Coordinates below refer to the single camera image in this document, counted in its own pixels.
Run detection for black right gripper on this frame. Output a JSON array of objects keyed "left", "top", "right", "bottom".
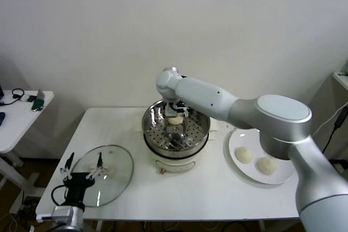
[{"left": 176, "top": 101, "right": 191, "bottom": 121}]

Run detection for perforated steel steamer basket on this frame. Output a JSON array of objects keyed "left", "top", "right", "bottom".
[{"left": 134, "top": 98, "right": 220, "bottom": 154}]

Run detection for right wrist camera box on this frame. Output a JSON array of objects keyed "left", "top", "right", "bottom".
[{"left": 165, "top": 103, "right": 178, "bottom": 119}]

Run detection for white side table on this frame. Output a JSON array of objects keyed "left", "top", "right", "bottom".
[{"left": 0, "top": 90, "right": 55, "bottom": 197}]

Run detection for pale green object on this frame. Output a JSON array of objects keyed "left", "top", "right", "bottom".
[{"left": 337, "top": 60, "right": 348, "bottom": 77}]

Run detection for black looped cable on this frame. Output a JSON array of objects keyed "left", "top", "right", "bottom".
[{"left": 0, "top": 89, "right": 27, "bottom": 106}]

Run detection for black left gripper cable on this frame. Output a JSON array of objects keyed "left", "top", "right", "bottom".
[{"left": 51, "top": 184, "right": 69, "bottom": 207}]

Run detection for round glass pot lid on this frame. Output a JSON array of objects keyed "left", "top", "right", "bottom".
[{"left": 68, "top": 145, "right": 134, "bottom": 208}]

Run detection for large white plate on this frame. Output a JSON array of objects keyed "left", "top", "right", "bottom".
[{"left": 228, "top": 127, "right": 296, "bottom": 185}]

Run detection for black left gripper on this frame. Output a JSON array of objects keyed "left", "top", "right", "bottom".
[{"left": 59, "top": 152, "right": 104, "bottom": 206}]

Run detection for white steamed baozi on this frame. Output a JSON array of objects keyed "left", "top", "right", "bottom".
[
  {"left": 257, "top": 156, "right": 278, "bottom": 175},
  {"left": 235, "top": 146, "right": 255, "bottom": 164},
  {"left": 167, "top": 115, "right": 184, "bottom": 126}
]

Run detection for green flat object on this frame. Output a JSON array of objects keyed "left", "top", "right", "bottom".
[{"left": 32, "top": 98, "right": 46, "bottom": 112}]

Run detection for white hanging cable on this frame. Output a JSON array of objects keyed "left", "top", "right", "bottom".
[{"left": 311, "top": 103, "right": 348, "bottom": 136}]

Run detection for floor power strip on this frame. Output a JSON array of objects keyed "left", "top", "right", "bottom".
[{"left": 23, "top": 196, "right": 39, "bottom": 208}]

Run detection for white shelf table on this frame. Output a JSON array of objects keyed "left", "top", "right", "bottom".
[{"left": 331, "top": 71, "right": 348, "bottom": 91}]

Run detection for black cable with adapter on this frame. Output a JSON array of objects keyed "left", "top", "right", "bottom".
[{"left": 322, "top": 106, "right": 348, "bottom": 154}]

